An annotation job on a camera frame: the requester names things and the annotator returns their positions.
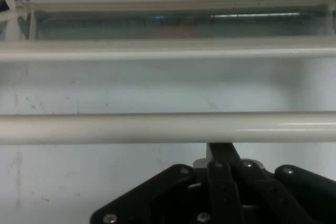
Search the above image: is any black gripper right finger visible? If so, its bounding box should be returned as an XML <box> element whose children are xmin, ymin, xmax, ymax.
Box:
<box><xmin>220</xmin><ymin>142</ymin><xmax>336</xmax><ymax>224</ymax></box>

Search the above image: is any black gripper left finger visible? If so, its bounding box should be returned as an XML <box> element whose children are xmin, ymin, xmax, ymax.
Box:
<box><xmin>90</xmin><ymin>142</ymin><xmax>245</xmax><ymax>224</ymax></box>

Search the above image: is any cream glass oven door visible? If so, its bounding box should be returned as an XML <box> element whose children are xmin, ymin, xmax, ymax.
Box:
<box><xmin>0</xmin><ymin>0</ymin><xmax>336</xmax><ymax>146</ymax></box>

